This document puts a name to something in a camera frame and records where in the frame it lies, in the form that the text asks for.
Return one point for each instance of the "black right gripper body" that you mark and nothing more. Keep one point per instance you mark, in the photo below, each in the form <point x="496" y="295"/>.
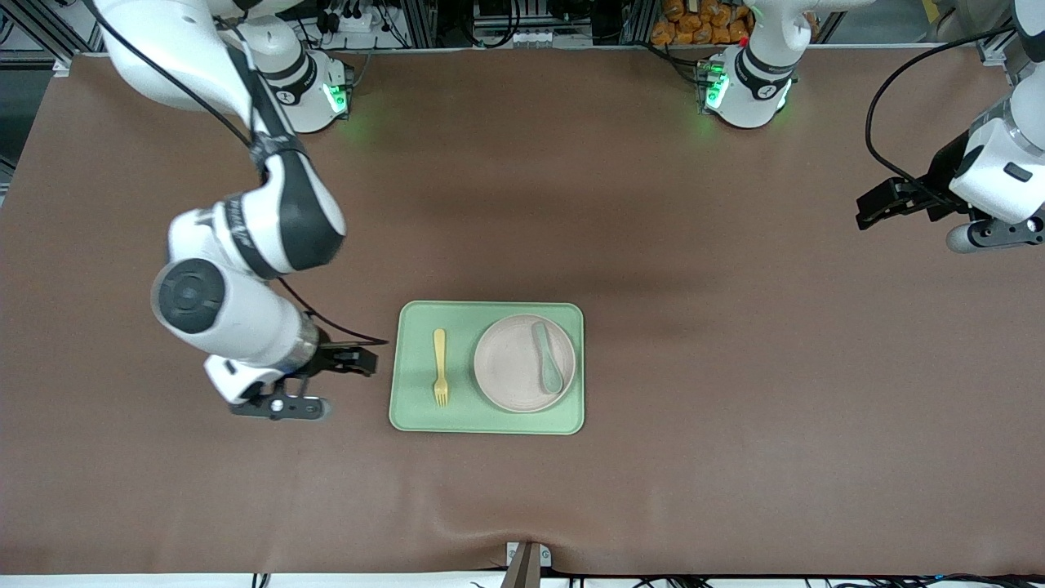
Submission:
<point x="328" y="358"/>

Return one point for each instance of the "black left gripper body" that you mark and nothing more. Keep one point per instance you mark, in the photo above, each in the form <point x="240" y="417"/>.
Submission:
<point x="940" y="184"/>

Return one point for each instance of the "yellow plastic fork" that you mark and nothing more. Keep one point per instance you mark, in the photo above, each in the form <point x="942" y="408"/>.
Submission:
<point x="440" y="359"/>

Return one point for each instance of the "round white speckled plate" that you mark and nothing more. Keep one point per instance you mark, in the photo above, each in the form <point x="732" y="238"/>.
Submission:
<point x="510" y="363"/>

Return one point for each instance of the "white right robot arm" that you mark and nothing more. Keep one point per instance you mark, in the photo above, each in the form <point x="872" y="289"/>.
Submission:
<point x="245" y="318"/>

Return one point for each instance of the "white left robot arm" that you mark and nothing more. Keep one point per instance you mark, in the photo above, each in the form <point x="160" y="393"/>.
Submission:
<point x="755" y="90"/>

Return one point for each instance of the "mint green rectangular tray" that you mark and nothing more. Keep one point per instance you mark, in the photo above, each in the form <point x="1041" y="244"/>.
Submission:
<point x="416" y="408"/>

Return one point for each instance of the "pale green plastic spoon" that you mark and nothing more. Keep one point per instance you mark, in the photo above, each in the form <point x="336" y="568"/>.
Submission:
<point x="551" y="376"/>

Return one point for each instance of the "metal table clamp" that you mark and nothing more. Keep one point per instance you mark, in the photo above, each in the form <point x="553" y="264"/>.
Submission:
<point x="526" y="563"/>

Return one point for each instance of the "orange packaged items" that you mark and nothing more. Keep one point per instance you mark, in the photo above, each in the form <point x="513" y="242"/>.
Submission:
<point x="682" y="24"/>

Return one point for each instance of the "brown table mat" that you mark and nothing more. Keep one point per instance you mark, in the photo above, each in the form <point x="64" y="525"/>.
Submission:
<point x="653" y="449"/>

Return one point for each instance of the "white power strip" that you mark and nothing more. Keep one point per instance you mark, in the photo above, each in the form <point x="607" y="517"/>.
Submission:
<point x="355" y="22"/>

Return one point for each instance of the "grey power strip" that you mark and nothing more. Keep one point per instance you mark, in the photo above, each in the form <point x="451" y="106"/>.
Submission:
<point x="514" y="37"/>

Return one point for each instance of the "aluminium frame post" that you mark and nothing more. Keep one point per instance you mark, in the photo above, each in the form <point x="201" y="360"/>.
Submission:
<point x="65" y="41"/>
<point x="1000" y="49"/>

